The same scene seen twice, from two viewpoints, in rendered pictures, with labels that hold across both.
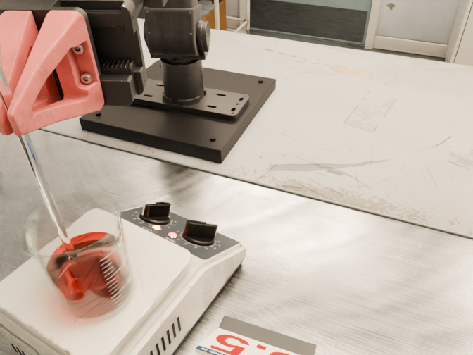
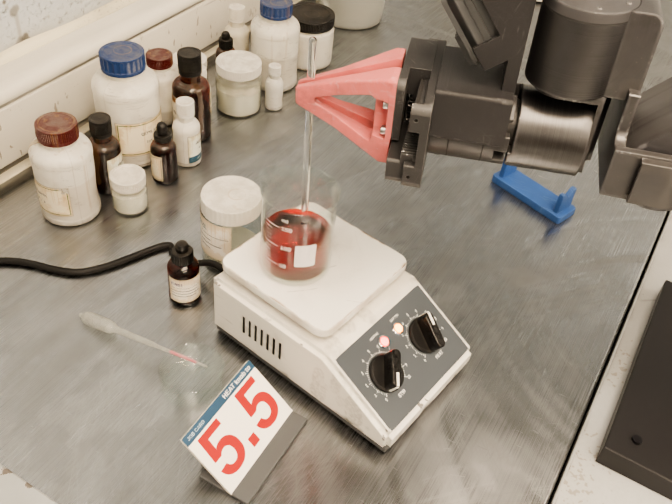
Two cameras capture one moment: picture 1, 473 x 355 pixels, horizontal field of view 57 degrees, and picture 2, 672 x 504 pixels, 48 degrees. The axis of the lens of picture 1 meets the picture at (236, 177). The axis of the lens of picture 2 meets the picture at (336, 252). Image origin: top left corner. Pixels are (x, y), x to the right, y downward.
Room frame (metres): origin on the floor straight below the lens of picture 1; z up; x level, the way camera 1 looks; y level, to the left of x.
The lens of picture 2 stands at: (0.26, -0.35, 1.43)
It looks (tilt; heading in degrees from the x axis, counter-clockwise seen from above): 43 degrees down; 93
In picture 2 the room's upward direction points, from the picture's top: 7 degrees clockwise
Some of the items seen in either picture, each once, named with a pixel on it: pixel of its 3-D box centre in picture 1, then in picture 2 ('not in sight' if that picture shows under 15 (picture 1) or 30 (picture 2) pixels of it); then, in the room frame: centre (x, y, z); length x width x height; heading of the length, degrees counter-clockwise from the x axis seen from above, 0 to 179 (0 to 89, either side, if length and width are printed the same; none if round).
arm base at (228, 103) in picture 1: (183, 78); not in sight; (0.63, 0.08, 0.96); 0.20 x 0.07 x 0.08; 69
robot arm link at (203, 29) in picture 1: (179, 39); not in sight; (0.62, 0.08, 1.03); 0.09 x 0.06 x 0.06; 83
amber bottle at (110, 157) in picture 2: not in sight; (104, 152); (-0.02, 0.28, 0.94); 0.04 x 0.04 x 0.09
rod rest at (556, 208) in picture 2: not in sight; (535, 185); (0.45, 0.37, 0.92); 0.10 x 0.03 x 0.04; 139
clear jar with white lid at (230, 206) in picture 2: not in sight; (231, 225); (0.13, 0.20, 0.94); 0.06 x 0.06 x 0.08
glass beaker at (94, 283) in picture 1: (84, 260); (294, 227); (0.21, 0.11, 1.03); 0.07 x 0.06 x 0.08; 154
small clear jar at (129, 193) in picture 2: not in sight; (129, 190); (0.01, 0.25, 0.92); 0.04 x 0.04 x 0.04
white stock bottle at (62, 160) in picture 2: not in sight; (64, 167); (-0.05, 0.23, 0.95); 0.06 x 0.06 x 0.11
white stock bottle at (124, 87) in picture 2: not in sight; (127, 103); (-0.02, 0.34, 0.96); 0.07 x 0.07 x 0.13
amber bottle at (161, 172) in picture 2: not in sight; (163, 151); (0.03, 0.30, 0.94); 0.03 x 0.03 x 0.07
